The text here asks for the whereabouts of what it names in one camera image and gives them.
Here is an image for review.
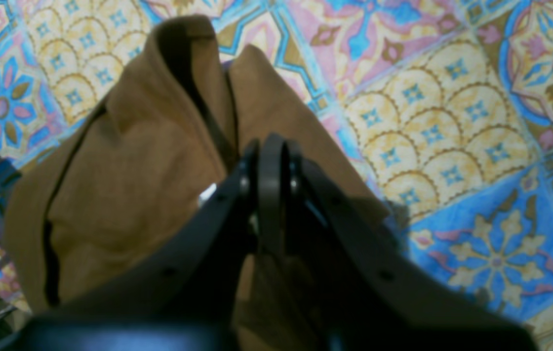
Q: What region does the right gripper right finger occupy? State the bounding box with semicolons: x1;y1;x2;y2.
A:
259;134;537;351

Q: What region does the brown t-shirt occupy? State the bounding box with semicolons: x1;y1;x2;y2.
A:
3;15;389;351

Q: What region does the patterned tile tablecloth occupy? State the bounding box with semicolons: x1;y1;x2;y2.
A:
0;0;553;351

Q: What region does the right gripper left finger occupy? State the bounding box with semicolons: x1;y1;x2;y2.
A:
0;140;259;351

